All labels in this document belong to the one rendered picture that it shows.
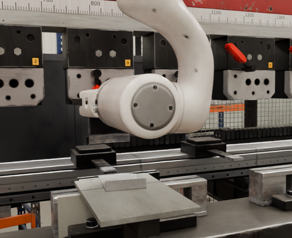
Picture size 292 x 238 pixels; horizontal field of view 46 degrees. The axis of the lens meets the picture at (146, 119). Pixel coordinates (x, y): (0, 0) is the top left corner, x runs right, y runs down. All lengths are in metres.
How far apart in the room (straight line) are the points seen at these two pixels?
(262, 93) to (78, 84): 0.49
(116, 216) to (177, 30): 0.31
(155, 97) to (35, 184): 0.69
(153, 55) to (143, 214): 0.39
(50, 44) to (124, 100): 4.83
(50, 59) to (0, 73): 0.57
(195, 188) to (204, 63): 0.48
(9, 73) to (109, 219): 0.36
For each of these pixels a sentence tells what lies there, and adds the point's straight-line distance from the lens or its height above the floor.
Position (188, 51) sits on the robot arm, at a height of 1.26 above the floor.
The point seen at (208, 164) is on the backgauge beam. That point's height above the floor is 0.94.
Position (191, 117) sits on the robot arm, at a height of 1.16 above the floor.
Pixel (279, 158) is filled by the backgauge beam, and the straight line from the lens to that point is 1.41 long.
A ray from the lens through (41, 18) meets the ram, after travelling 0.78.
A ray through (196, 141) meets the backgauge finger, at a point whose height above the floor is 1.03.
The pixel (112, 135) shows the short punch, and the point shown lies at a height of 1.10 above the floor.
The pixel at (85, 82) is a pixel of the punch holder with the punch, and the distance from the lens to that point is 0.77.
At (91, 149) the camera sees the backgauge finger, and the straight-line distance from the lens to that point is 1.03.
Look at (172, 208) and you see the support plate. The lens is 0.62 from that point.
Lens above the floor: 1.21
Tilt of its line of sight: 5 degrees down
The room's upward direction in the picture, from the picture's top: 1 degrees counter-clockwise
